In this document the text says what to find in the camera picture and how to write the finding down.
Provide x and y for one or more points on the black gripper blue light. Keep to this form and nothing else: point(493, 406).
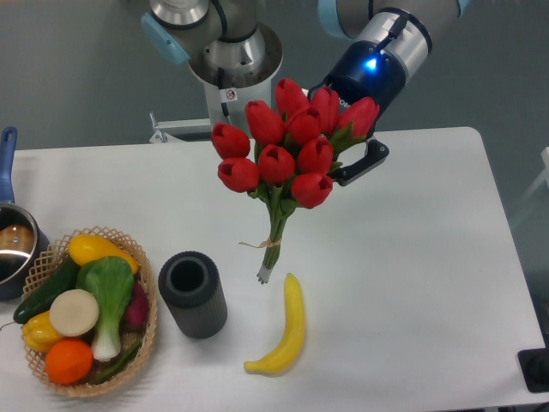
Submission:
point(361, 72)

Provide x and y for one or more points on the red tulip bouquet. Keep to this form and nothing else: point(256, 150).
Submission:
point(284, 158)

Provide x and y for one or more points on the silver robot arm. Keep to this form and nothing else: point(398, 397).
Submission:
point(408, 30)

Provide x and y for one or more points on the yellow banana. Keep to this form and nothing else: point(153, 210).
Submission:
point(283, 356)

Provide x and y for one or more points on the dark grey ribbed vase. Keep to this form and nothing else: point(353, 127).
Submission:
point(189, 283)

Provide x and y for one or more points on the black device at table edge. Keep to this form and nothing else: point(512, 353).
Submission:
point(534, 365)

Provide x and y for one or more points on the purple red onion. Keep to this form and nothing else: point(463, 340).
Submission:
point(136, 313)

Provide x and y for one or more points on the green bok choy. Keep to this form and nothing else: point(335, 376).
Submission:
point(110, 281)

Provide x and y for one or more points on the yellow squash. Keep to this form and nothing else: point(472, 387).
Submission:
point(86, 248)

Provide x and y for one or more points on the green bean pod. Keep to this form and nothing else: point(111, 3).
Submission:
point(123, 360)

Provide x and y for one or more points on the woven wicker basket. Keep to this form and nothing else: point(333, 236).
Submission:
point(137, 336)

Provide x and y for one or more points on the green cucumber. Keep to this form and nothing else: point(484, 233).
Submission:
point(39, 301)

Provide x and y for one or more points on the white round radish slice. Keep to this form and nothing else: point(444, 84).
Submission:
point(74, 313)

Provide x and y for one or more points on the orange fruit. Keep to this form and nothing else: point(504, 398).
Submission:
point(68, 361)

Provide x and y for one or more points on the yellow bell pepper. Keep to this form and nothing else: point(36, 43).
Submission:
point(39, 334)

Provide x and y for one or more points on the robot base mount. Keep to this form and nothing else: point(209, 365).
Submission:
point(232, 74)

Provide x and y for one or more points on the white frame at right edge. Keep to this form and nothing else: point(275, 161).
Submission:
point(534, 196)

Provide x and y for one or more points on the blue saucepan with handle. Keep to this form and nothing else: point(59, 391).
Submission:
point(22, 241)

